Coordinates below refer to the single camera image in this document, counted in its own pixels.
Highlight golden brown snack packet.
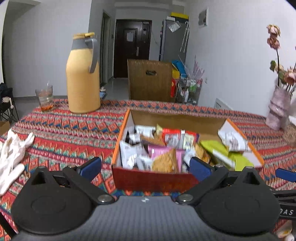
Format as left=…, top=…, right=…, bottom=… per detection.
left=152, top=149, right=179, bottom=173

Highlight white snack packet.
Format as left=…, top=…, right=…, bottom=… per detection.
left=119, top=141, right=148, bottom=170
left=134, top=125, right=156, bottom=138
left=218, top=130, right=251, bottom=152

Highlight red silver snack bag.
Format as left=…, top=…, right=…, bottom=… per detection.
left=162, top=128, right=199, bottom=150

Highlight lime green snack packet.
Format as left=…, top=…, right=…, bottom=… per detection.
left=200, top=140, right=254, bottom=171

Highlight colourful patterned tablecloth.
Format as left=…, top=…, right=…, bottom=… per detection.
left=0, top=99, right=296, bottom=241

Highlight orange cardboard snack box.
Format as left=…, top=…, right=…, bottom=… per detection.
left=111, top=108, right=265, bottom=193

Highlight pink snack packet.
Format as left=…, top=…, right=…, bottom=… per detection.
left=147, top=145, right=185, bottom=170

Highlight pink textured vase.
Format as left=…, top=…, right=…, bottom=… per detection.
left=265, top=86, right=292, bottom=131

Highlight white cloth glove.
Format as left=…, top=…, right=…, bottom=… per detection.
left=1, top=130, right=35, bottom=196

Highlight glass cup with tea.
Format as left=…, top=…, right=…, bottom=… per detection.
left=35, top=82, right=54, bottom=112

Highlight dried pink roses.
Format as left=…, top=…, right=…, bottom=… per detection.
left=266, top=24, right=296, bottom=93

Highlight red gift box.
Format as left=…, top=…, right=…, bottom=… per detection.
left=171, top=78, right=176, bottom=95

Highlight yellow thermos jug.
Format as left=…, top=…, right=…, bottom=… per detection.
left=66, top=32, right=100, bottom=113

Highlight grey refrigerator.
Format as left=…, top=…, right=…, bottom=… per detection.
left=159, top=18, right=190, bottom=62

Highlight dark entrance door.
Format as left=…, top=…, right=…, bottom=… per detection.
left=113, top=19, right=152, bottom=78

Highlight yellow box on refrigerator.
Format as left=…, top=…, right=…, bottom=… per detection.
left=171, top=12, right=189, bottom=20

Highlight wire storage cart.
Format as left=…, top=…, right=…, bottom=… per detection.
left=176, top=78, right=203, bottom=105

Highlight wall electrical panel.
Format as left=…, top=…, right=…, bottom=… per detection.
left=198, top=8, right=209, bottom=28

